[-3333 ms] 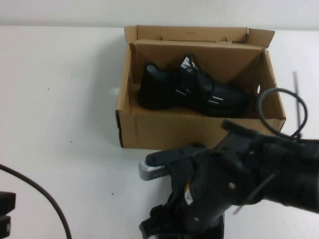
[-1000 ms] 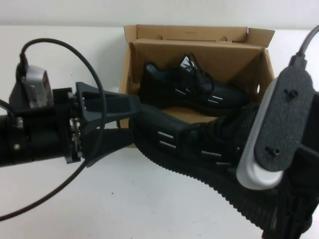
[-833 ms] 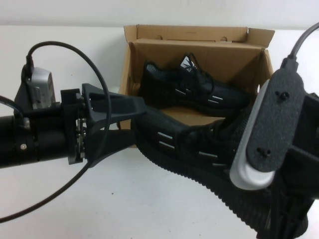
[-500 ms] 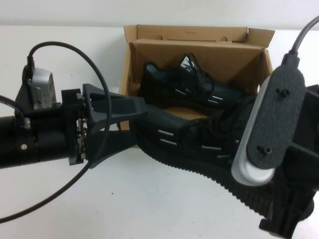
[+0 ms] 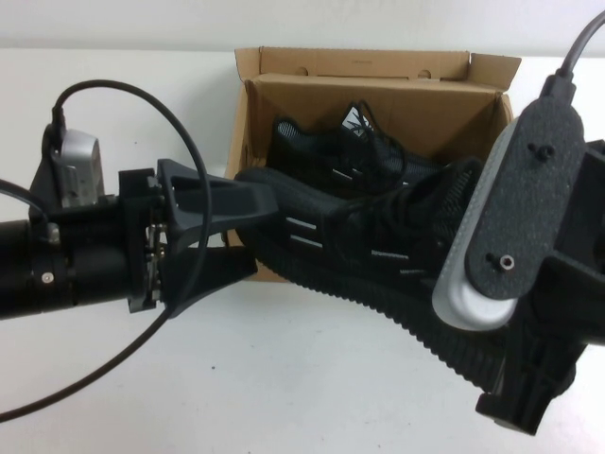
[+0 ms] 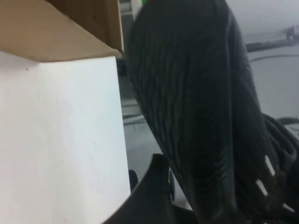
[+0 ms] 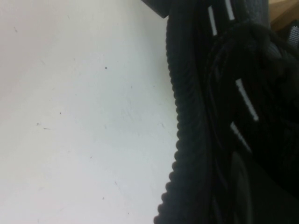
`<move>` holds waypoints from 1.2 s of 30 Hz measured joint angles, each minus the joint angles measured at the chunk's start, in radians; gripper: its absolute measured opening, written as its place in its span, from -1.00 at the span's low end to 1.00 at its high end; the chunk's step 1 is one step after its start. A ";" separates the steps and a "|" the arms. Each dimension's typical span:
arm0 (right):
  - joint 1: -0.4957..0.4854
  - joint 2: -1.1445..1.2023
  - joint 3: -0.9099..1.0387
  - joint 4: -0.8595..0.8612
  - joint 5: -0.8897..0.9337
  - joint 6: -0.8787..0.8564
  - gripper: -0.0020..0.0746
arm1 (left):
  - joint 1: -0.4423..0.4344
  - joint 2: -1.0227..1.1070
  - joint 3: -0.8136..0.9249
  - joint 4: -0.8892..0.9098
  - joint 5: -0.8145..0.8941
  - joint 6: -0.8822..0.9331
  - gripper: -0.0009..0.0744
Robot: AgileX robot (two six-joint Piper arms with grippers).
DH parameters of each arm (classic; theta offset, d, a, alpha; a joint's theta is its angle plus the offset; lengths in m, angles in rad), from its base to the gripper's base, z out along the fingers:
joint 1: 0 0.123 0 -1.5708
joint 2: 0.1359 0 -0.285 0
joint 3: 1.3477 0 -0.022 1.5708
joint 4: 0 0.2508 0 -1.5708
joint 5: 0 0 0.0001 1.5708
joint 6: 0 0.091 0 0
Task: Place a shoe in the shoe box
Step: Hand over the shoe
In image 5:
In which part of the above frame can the brown cardboard shoe box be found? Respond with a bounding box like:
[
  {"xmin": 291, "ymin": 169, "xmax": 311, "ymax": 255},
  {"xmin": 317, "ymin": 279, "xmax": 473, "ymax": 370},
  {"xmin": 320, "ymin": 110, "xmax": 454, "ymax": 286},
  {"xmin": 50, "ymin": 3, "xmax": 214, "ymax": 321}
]
[{"xmin": 221, "ymin": 45, "xmax": 523, "ymax": 285}]

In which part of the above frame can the grey right camera cable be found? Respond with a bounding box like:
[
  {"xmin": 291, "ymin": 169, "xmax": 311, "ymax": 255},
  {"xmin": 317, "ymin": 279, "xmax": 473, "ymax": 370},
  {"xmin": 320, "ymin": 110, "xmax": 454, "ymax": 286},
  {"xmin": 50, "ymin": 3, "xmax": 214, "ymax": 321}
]
[{"xmin": 547, "ymin": 0, "xmax": 605, "ymax": 96}]

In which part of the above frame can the black knit sneaker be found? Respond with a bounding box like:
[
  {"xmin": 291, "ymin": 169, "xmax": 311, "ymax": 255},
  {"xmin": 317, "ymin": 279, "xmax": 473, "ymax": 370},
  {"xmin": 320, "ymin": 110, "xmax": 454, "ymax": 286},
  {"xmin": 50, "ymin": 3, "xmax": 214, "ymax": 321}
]
[
  {"xmin": 233, "ymin": 155, "xmax": 502, "ymax": 384},
  {"xmin": 268, "ymin": 98, "xmax": 455, "ymax": 200}
]

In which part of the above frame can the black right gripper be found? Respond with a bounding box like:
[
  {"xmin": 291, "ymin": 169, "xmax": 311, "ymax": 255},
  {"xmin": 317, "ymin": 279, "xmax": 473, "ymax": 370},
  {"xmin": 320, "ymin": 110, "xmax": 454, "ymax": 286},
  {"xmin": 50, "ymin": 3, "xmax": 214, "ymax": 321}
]
[{"xmin": 475, "ymin": 250, "xmax": 605, "ymax": 427}]

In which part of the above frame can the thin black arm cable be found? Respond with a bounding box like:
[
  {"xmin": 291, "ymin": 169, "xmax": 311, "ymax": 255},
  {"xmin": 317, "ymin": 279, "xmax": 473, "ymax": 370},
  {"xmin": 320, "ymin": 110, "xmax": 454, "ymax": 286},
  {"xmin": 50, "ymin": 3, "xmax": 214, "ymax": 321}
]
[{"xmin": 0, "ymin": 178, "xmax": 51, "ymax": 237}]

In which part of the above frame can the black left camera cable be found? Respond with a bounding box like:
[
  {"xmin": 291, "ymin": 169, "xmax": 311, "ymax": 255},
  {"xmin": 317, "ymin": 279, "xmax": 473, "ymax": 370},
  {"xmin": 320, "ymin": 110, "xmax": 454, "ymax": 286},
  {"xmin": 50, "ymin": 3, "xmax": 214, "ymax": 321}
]
[{"xmin": 0, "ymin": 79, "xmax": 217, "ymax": 413}]

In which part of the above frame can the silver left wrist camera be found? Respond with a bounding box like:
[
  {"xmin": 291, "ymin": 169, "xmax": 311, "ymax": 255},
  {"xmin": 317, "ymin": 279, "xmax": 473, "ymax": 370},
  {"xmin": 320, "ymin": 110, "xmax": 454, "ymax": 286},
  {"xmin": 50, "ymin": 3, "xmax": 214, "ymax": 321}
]
[{"xmin": 27, "ymin": 121, "xmax": 104, "ymax": 210}]

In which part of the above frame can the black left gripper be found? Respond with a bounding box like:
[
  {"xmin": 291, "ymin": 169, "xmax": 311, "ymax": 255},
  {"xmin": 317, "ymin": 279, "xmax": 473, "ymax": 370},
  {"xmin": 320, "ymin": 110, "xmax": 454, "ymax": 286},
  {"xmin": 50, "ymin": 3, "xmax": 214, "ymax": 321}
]
[{"xmin": 49, "ymin": 158, "xmax": 291, "ymax": 322}]

